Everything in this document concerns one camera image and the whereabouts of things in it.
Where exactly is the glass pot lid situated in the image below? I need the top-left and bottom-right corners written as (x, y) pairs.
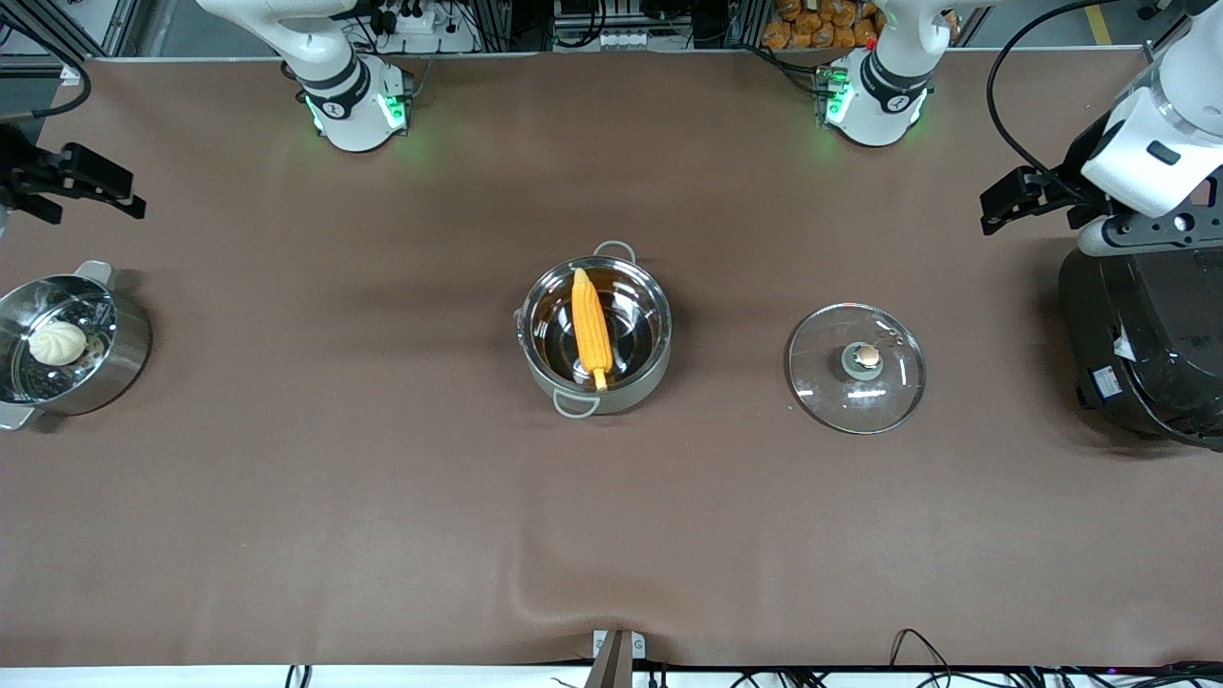
top-left (787, 302), bottom-right (928, 436)

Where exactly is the yellow corn cob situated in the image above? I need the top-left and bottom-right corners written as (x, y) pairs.
top-left (569, 268), bottom-right (613, 393)

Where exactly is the steel steamer pot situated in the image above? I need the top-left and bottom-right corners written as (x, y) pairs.
top-left (0, 260), bottom-right (153, 432)

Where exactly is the stainless steel pot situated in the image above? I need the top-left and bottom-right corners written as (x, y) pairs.
top-left (514, 241), bottom-right (674, 419)

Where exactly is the white steamed bun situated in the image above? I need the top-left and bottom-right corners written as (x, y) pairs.
top-left (28, 320), bottom-right (89, 367)

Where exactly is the black rice cooker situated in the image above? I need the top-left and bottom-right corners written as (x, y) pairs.
top-left (1057, 244), bottom-right (1223, 450)

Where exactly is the bag of orange snacks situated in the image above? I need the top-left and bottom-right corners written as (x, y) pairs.
top-left (762, 0), bottom-right (959, 51)

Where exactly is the power strip with plugs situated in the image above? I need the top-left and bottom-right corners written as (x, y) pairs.
top-left (368, 0), bottom-right (452, 35)

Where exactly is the large table mat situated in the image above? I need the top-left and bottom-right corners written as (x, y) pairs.
top-left (0, 46), bottom-right (1223, 670)

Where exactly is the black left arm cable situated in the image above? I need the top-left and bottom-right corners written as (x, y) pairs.
top-left (987, 0), bottom-right (1162, 192)

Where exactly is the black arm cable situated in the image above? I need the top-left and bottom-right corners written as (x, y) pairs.
top-left (0, 14), bottom-right (93, 121)
top-left (987, 0), bottom-right (1162, 192)

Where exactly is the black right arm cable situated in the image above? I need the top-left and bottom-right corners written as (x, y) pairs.
top-left (0, 14), bottom-right (93, 121)

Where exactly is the aluminium frame profile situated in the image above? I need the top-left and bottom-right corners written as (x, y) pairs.
top-left (0, 0), bottom-right (139, 82)

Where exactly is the black looped cable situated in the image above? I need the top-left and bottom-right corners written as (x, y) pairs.
top-left (889, 628), bottom-right (958, 688)

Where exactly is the black cable bundle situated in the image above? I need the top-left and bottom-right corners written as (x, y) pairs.
top-left (726, 662), bottom-right (1223, 688)

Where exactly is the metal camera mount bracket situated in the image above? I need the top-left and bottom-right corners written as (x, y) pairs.
top-left (585, 628), bottom-right (647, 688)

